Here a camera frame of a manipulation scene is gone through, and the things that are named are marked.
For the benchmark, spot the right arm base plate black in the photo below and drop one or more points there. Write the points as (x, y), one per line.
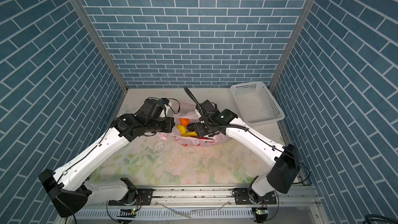
(246, 196)

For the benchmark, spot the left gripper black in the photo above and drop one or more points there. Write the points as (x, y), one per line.
(169, 126)

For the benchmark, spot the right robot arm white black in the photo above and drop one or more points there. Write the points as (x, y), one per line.
(283, 160)

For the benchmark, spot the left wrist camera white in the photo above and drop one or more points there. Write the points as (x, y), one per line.
(166, 107)

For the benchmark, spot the pink plastic fruit bag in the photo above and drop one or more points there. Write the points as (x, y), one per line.
(186, 138)

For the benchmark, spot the white slotted cable duct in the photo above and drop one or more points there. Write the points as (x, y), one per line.
(166, 214)

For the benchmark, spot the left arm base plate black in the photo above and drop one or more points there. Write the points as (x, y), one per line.
(139, 197)

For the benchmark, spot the yellow banana toy fruit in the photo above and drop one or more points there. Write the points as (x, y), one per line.
(185, 132)

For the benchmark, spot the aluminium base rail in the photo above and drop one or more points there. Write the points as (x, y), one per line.
(207, 196)

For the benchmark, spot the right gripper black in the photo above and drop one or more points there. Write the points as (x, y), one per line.
(199, 129)

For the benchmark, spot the orange toy fruit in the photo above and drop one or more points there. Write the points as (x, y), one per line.
(184, 121)

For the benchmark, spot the white plastic mesh basket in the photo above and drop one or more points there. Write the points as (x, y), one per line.
(256, 104)

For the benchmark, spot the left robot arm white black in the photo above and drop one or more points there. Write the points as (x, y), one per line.
(67, 187)

